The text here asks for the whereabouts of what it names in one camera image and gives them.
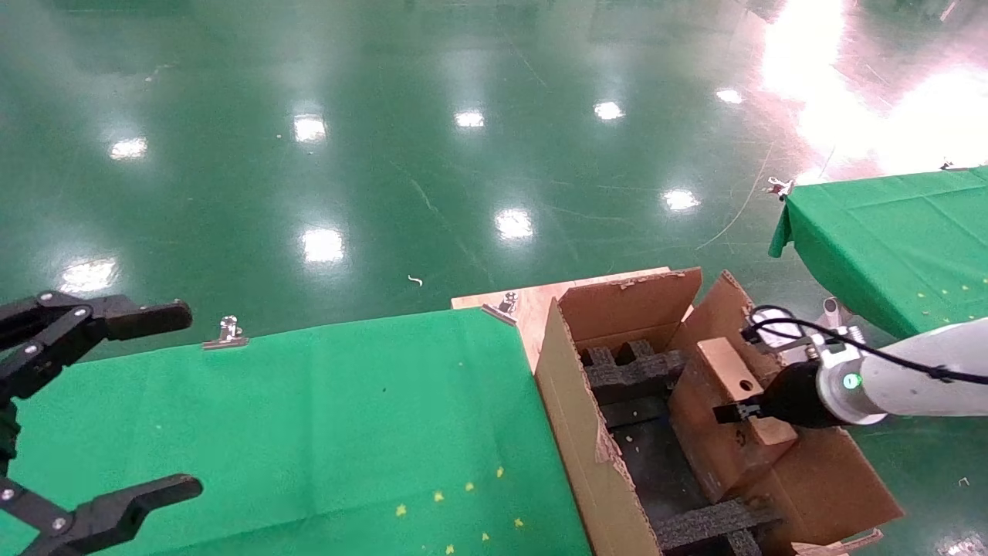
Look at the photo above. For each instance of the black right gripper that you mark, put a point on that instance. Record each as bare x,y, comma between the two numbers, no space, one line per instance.
795,398

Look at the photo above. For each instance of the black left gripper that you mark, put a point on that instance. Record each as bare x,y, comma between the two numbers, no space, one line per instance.
6,432

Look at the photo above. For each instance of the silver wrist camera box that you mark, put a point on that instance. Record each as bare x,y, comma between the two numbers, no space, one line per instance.
779,330

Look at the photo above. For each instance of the small brown cardboard box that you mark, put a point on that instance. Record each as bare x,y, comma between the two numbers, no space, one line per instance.
718,455

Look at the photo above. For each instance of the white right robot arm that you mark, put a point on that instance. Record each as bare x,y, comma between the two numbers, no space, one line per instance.
918,386

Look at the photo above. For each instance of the large open cardboard carton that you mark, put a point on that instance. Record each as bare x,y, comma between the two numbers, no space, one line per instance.
571,417

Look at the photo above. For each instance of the green cloth side table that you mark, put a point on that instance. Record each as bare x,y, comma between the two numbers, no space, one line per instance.
888,232

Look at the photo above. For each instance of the white table leg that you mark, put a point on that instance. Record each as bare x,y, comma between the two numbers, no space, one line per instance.
830,309

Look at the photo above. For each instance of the black foam insert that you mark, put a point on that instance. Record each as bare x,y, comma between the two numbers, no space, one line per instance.
625,374

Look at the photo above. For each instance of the large green table cloth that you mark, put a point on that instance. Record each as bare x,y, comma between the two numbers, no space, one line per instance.
270,425

